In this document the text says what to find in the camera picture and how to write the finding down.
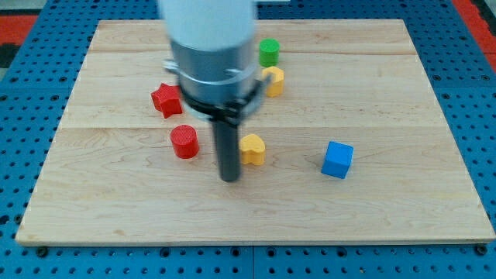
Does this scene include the green cylinder block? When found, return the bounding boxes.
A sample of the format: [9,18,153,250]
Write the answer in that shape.
[259,38,280,67]

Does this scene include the yellow heart block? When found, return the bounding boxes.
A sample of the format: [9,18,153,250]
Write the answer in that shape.
[262,66,284,98]
[239,134,266,166]

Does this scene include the red star block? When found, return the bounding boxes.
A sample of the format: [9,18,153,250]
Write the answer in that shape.
[150,83,183,119]

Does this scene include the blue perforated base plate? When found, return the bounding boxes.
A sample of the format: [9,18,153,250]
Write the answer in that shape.
[1,1,495,278]

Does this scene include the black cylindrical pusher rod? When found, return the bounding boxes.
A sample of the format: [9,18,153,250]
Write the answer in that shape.
[212,120,241,182]

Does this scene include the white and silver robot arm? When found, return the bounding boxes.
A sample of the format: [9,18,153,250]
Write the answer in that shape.
[158,0,267,126]

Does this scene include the wooden board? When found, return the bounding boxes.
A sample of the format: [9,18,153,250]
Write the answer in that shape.
[16,19,495,246]

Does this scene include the yellow heart block lower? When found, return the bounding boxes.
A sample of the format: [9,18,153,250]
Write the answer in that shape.
[239,134,266,166]

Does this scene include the red cylinder block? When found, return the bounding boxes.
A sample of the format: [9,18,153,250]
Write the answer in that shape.
[170,125,199,159]

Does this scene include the blue cube block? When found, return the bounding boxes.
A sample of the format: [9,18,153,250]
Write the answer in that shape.
[321,141,354,179]

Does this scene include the yellow heart block upper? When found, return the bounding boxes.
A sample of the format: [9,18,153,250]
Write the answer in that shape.
[262,66,284,98]

